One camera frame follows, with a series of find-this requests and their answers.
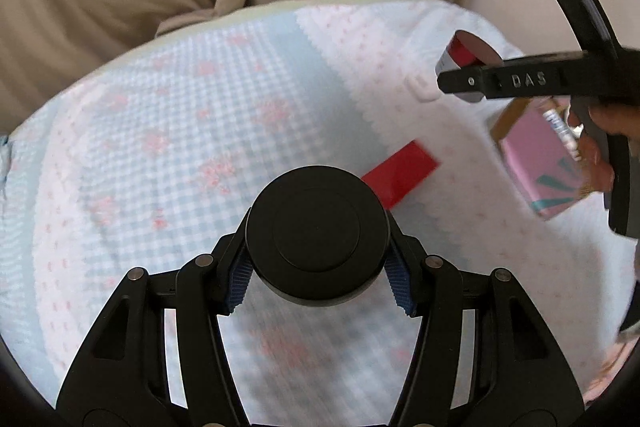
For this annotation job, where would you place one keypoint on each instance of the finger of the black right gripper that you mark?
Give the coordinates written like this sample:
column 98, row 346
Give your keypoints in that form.
column 523, row 77

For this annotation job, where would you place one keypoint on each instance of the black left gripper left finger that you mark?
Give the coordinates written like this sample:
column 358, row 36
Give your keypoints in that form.
column 119, row 376

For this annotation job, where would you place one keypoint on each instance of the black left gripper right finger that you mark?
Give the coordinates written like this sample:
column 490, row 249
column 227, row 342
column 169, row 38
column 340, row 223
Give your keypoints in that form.
column 484, row 355

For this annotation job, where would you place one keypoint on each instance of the red lid white bottle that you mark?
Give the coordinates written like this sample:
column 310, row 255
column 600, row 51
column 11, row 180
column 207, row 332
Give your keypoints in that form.
column 461, row 66

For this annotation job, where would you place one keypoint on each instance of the pink cardboard storage box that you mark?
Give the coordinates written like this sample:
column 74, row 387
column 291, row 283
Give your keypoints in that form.
column 540, row 152

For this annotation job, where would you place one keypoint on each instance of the red rectangular box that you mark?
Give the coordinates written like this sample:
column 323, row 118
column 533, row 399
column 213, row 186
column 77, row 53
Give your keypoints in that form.
column 400, row 174

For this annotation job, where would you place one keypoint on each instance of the black round lid jar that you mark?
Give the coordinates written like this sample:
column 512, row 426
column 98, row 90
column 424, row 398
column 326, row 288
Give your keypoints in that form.
column 317, row 236

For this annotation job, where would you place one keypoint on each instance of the blue pink checkered bed cover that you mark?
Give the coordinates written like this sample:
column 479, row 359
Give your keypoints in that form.
column 150, row 160

